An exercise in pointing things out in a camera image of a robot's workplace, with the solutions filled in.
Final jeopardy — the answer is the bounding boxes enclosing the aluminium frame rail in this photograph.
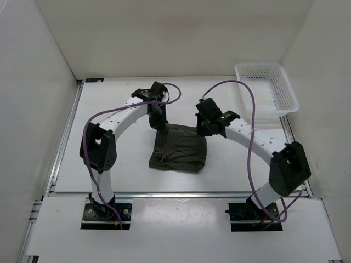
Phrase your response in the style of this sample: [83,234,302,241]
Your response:
[114,191,251,199]

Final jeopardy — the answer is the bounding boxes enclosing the white plastic mesh basket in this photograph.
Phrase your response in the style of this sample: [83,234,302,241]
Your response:
[235,62,299,126]

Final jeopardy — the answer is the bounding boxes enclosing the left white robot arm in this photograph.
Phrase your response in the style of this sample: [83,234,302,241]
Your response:
[80,82,168,219]

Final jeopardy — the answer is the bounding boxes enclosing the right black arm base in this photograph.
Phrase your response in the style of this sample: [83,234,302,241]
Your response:
[225,202,283,232]

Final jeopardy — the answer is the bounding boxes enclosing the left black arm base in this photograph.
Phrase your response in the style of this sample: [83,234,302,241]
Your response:
[81,203,132,230]

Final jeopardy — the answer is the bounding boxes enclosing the olive green shorts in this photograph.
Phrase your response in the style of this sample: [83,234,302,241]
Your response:
[149,124,207,173]

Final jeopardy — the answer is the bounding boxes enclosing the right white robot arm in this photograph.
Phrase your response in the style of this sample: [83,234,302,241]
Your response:
[196,98,311,219]

